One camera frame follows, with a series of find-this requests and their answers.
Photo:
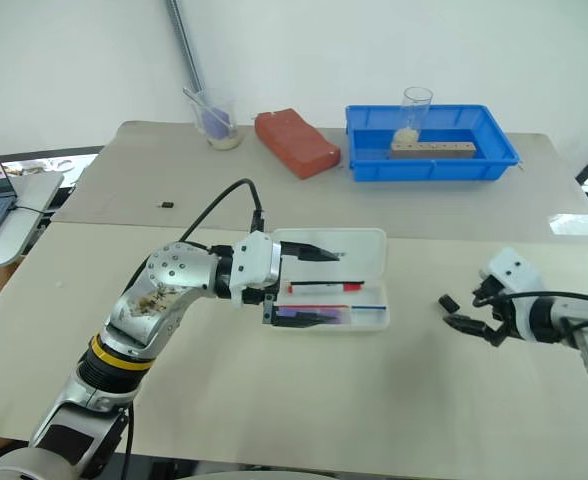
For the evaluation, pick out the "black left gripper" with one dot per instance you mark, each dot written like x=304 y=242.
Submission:
x=273 y=270

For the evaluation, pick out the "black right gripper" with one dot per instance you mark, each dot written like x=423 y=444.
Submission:
x=504 y=315

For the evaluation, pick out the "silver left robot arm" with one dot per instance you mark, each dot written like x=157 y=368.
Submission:
x=164 y=280

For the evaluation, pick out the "red and white marker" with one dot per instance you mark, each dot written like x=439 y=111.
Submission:
x=324 y=287

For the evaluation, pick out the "purple marker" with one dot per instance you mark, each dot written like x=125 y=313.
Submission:
x=344 y=314

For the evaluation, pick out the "white translucent pencil case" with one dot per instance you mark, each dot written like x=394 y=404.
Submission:
x=364 y=250

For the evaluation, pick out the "thin blue pen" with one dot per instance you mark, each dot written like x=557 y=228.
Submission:
x=369 y=307

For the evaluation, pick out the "red brick block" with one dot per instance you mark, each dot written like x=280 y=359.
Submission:
x=296 y=142

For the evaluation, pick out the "clear plastic bag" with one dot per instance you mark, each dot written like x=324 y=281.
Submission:
x=576 y=224

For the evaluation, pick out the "blue plastic bin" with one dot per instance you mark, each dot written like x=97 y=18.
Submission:
x=424 y=167

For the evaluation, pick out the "small black clip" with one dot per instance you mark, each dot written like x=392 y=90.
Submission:
x=166 y=204

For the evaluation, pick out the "wooden block with holes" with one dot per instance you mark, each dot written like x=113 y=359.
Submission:
x=434 y=150

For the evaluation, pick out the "glass beaker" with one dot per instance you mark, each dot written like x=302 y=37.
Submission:
x=224 y=132

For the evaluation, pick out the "purple sheet in beaker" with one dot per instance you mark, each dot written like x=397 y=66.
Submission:
x=216 y=124

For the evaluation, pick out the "glass stirring rod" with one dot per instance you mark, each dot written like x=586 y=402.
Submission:
x=209 y=107

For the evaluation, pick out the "clear glass cup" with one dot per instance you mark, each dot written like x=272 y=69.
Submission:
x=416 y=112

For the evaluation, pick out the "black side table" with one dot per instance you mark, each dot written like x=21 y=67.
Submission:
x=49 y=157

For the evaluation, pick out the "grey laptop stand table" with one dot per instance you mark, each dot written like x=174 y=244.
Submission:
x=29 y=200

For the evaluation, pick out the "silver robot body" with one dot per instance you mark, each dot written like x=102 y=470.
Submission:
x=19 y=465

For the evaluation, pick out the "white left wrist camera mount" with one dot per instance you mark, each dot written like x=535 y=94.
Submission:
x=254 y=260

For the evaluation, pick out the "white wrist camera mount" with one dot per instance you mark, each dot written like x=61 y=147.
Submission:
x=254 y=260
x=511 y=267

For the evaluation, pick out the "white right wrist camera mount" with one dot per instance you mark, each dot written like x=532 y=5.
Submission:
x=511 y=267

